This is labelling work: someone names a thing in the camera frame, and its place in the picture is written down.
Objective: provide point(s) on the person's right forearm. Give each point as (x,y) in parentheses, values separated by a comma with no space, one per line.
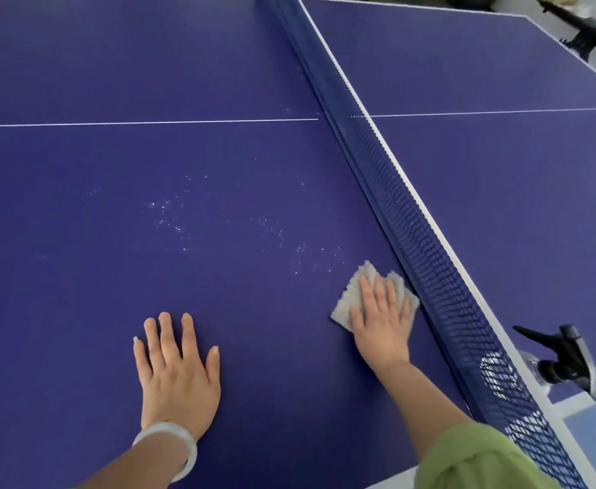
(425,402)

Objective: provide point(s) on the green right sleeve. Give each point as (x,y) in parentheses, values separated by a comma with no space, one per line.
(481,460)

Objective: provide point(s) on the grey cleaning cloth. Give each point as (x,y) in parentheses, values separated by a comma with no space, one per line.
(346,305)

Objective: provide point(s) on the dark table tennis net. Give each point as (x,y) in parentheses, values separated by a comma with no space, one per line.
(405,224)

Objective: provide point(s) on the person's left forearm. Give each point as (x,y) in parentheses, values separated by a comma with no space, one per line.
(135,463)

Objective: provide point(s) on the blue table tennis table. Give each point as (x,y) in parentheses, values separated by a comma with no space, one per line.
(124,122)

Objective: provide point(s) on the person's right hand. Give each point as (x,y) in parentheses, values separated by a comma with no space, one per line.
(382,331)

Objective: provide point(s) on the black sit-up bench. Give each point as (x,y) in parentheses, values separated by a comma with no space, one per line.
(590,35)

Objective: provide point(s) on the person's left hand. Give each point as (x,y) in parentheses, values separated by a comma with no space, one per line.
(178,381)

